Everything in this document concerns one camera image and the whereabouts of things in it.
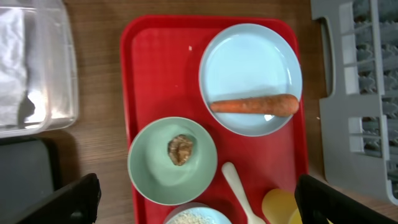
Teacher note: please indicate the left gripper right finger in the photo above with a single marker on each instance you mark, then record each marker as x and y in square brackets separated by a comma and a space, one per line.
[320, 204]

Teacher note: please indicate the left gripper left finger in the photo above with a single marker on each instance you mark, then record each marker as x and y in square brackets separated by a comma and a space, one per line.
[75, 203]

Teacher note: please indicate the orange carrot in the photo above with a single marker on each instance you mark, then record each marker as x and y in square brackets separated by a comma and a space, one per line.
[282, 105]

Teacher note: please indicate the white napkin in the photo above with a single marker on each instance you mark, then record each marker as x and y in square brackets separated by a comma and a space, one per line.
[17, 40]

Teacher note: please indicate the grey dishwasher rack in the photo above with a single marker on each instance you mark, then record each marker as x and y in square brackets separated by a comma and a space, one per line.
[359, 114]

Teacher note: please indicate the yellow plastic cup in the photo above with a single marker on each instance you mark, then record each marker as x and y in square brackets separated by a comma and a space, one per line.
[279, 207]

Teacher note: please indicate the black square bin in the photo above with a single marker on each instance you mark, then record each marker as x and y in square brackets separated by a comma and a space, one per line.
[30, 172]

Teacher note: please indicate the green bowl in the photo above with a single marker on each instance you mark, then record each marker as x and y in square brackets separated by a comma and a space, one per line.
[152, 171]

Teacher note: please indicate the white plastic spoon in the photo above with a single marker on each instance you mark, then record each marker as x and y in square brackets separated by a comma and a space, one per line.
[230, 173]

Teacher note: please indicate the brown food scrap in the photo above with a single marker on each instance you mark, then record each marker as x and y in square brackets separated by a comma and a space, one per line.
[180, 149]

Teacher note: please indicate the blue bowl with rice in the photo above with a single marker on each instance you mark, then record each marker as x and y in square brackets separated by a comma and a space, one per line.
[195, 213]

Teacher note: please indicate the clear plastic bin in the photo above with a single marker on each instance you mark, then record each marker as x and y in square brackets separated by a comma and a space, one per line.
[53, 86]

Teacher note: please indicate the light blue plate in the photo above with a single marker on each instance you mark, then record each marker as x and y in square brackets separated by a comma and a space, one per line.
[248, 61]

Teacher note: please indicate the red plastic tray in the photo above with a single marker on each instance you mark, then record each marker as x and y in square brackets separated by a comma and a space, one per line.
[160, 57]

